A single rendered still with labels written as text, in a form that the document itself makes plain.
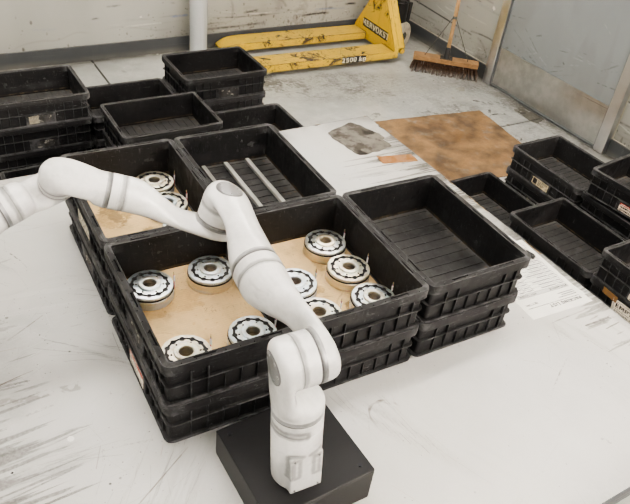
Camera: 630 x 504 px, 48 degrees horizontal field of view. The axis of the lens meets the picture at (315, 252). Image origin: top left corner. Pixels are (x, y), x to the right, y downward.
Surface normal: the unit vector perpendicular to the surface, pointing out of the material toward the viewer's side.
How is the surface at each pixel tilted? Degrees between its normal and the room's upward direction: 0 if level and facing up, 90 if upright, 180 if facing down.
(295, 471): 89
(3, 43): 90
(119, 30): 90
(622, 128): 90
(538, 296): 0
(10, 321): 0
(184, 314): 0
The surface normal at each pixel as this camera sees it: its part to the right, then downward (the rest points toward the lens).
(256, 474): 0.04, -0.79
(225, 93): 0.51, 0.56
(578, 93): -0.86, 0.23
